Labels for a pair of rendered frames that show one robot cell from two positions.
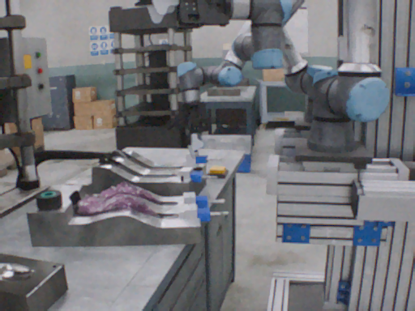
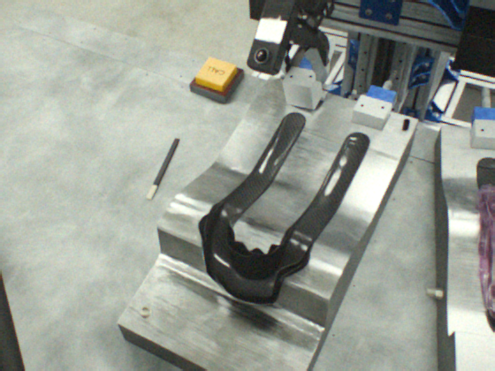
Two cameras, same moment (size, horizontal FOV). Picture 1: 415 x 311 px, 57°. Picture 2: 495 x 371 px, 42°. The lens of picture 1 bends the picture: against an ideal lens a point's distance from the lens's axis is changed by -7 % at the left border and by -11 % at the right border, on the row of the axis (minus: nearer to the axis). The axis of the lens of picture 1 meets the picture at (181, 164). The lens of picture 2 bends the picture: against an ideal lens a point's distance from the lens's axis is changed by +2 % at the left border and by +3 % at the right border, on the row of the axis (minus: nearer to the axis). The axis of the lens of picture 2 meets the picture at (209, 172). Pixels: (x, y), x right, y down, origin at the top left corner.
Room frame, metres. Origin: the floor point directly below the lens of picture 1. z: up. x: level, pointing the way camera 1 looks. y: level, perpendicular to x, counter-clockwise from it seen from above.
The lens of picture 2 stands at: (1.48, 0.70, 1.68)
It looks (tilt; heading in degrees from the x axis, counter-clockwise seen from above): 53 degrees down; 289
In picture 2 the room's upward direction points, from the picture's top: 9 degrees counter-clockwise
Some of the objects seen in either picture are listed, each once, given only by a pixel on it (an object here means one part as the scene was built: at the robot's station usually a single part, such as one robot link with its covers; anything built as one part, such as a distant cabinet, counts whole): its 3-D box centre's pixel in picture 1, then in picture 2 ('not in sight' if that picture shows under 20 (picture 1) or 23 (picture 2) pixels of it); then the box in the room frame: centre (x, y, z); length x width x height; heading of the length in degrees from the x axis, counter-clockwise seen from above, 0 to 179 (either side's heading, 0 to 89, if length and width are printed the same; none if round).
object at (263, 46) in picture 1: (263, 46); not in sight; (1.01, -0.21, 1.34); 0.11 x 0.08 x 0.11; 10
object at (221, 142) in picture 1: (224, 144); not in sight; (4.72, -0.51, 0.28); 0.61 x 0.41 x 0.15; 78
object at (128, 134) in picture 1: (159, 77); not in sight; (6.19, 0.28, 1.03); 1.54 x 0.94 x 2.06; 168
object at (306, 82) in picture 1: (320, 82); not in sight; (1.65, -0.59, 1.20); 0.13 x 0.12 x 0.14; 19
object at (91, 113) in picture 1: (95, 108); not in sight; (8.16, 1.69, 0.42); 0.86 x 0.33 x 0.83; 78
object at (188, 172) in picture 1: (199, 176); (381, 98); (1.42, -0.06, 0.89); 0.13 x 0.05 x 0.05; 73
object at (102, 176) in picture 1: (135, 175); (276, 216); (1.56, 0.18, 0.87); 0.50 x 0.26 x 0.14; 73
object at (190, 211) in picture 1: (206, 214); not in sight; (1.15, -0.07, 0.86); 0.13 x 0.05 x 0.05; 90
